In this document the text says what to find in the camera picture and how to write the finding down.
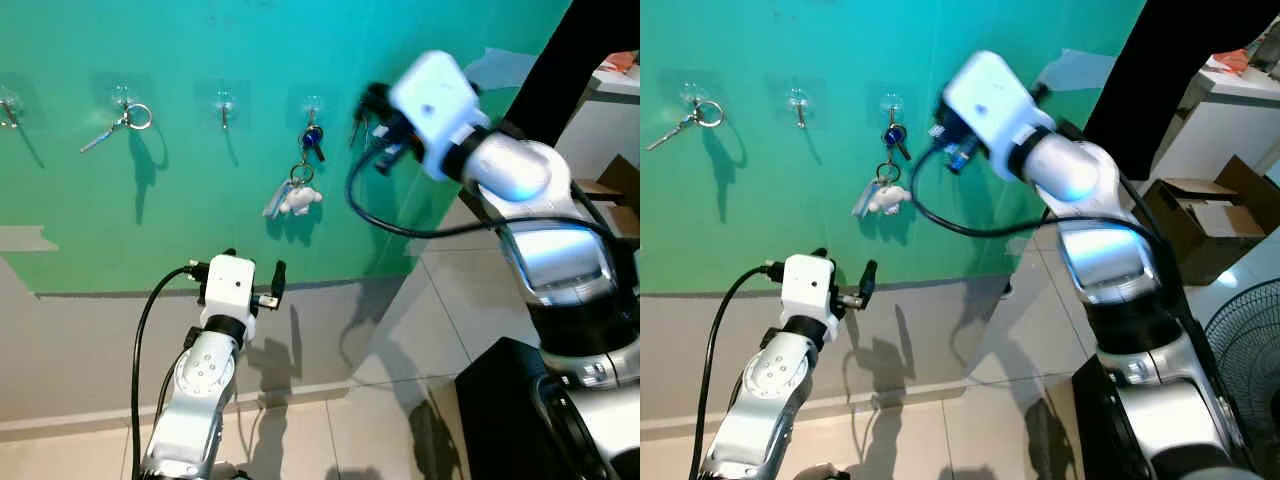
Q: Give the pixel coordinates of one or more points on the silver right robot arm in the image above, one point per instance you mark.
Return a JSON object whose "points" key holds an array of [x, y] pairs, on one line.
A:
{"points": [[540, 250], [1100, 260]]}

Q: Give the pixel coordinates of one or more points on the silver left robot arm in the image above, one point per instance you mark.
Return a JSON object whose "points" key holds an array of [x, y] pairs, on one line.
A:
{"points": [[765, 400], [195, 400]]}

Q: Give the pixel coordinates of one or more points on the grey tape patch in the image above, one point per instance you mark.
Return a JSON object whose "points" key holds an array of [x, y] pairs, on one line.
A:
{"points": [[500, 68], [25, 238], [1070, 68]]}

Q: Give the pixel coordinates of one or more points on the black furniture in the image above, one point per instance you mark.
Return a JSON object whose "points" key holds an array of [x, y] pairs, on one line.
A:
{"points": [[570, 50], [1150, 60]]}

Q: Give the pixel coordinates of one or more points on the white cabinet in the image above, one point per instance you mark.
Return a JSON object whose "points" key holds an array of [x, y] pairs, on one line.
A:
{"points": [[605, 120], [1230, 120]]}

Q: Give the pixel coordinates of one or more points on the open brown cardboard box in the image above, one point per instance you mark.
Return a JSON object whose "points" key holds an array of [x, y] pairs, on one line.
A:
{"points": [[1200, 220], [615, 185]]}

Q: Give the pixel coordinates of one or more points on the red item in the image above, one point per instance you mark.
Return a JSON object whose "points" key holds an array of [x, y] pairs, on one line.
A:
{"points": [[618, 62], [1230, 62]]}

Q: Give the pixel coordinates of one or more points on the standing fan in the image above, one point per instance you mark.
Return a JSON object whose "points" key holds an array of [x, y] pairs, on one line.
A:
{"points": [[1250, 350]]}

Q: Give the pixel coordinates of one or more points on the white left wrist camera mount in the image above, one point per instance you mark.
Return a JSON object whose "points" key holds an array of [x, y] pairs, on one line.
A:
{"points": [[228, 285], [808, 285]]}

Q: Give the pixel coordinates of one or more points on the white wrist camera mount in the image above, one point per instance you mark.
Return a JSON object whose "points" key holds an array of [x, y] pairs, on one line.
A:
{"points": [[435, 100], [808, 285], [228, 285], [990, 100]]}

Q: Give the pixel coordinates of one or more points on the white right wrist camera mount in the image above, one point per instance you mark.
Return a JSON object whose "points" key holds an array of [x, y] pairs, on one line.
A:
{"points": [[990, 100], [435, 100]]}

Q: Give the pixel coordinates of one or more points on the clear adhesive wall hook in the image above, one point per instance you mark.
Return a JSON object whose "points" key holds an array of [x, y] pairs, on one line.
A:
{"points": [[893, 103], [690, 95], [799, 103], [122, 95], [8, 105], [225, 103], [312, 103]]}

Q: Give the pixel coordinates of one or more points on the green wall sheet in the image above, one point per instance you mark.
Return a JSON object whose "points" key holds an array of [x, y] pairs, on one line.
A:
{"points": [[760, 200], [150, 220]]}

